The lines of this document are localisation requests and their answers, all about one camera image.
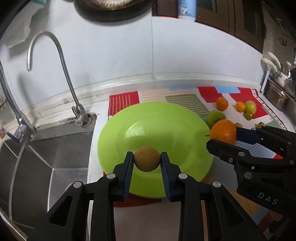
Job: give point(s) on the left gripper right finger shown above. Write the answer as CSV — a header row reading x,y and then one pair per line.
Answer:
x,y
208,205

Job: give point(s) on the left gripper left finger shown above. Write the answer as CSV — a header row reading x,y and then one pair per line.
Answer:
x,y
67,218

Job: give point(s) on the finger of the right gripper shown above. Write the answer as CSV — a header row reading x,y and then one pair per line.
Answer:
x,y
226,151
275,139

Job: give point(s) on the large orange front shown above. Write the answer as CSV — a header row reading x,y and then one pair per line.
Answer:
x,y
225,131

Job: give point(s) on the small green fruit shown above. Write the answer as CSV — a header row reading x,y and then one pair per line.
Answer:
x,y
259,125
248,115

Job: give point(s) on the brown kiwi back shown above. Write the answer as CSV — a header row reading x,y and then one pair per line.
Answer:
x,y
238,125

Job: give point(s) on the brown kiwi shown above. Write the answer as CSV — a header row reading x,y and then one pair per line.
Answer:
x,y
147,159
238,125

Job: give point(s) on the green apple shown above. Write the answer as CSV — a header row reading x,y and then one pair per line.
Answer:
x,y
213,117

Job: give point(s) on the large yellow-green fruit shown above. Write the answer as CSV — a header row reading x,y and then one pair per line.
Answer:
x,y
250,106

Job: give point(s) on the brown kiwi front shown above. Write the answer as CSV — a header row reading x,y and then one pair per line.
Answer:
x,y
147,159

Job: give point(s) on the steel pot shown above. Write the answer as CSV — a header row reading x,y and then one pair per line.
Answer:
x,y
276,95

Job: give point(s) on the small orange back right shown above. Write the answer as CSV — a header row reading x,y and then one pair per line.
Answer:
x,y
240,106

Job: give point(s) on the colourful patchwork table mat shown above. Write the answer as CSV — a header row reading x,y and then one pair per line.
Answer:
x,y
167,127

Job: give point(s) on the orange back left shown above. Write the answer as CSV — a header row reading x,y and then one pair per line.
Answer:
x,y
221,103

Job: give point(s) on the stainless steel sink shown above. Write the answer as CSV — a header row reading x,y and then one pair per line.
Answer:
x,y
35,175

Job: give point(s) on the large chrome faucet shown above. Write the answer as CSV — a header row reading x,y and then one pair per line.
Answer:
x,y
25,129

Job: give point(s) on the white blue soap bottle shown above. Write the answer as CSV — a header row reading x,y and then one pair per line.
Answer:
x,y
187,10

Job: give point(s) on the black frying pan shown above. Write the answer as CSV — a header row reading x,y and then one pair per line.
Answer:
x,y
106,16

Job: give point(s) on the paper towel box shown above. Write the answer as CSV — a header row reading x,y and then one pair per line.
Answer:
x,y
19,29

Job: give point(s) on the brass perforated strainer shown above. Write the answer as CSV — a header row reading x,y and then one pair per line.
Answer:
x,y
109,4

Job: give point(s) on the white knife handle lower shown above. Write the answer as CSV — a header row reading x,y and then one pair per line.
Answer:
x,y
270,65

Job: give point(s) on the white knife handle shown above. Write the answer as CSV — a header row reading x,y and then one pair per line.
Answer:
x,y
275,59
270,65

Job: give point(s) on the white knife handle upper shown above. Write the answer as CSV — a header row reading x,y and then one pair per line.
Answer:
x,y
275,59

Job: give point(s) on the dark wooden window frame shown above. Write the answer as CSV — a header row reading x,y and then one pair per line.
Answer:
x,y
242,19

